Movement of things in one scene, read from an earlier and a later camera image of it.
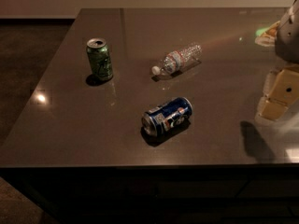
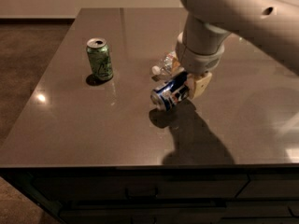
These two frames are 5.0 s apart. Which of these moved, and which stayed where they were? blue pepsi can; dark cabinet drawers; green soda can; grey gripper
Moved: blue pepsi can; grey gripper
Stayed: green soda can; dark cabinet drawers
